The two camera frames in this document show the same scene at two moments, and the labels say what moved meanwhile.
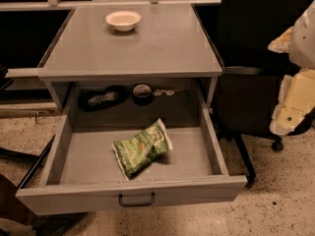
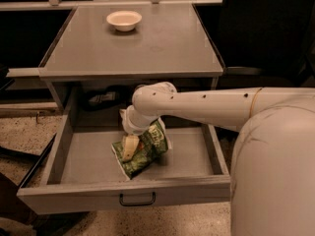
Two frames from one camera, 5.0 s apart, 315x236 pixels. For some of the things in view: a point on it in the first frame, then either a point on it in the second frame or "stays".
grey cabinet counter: (142, 41) stays
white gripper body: (304, 41) to (132, 127)
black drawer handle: (136, 205) stays
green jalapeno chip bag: (135, 153) stays
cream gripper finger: (296, 99) to (129, 145)
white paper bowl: (123, 21) stays
